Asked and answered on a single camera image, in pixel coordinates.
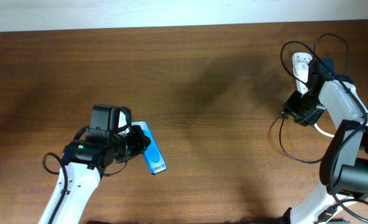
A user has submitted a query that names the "blue Samsung smartphone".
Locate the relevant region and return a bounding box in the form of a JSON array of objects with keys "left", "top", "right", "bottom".
[{"left": 131, "top": 121, "right": 167, "bottom": 175}]

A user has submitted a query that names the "black USB charging cable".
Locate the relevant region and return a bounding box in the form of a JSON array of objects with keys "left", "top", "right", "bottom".
[{"left": 278, "top": 33, "right": 368, "bottom": 165}]

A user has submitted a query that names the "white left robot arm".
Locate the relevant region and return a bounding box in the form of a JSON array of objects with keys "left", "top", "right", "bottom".
[{"left": 40, "top": 105, "right": 151, "bottom": 223}]

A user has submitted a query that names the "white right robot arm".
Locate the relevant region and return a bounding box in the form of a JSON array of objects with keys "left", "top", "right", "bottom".
[{"left": 284, "top": 52, "right": 368, "bottom": 223}]

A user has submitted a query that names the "white USB charger adapter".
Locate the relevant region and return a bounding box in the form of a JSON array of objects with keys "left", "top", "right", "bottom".
[{"left": 293, "top": 59, "right": 309, "bottom": 78}]

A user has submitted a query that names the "white power strip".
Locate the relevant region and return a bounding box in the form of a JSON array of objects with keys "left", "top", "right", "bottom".
[{"left": 292, "top": 52, "right": 312, "bottom": 94}]

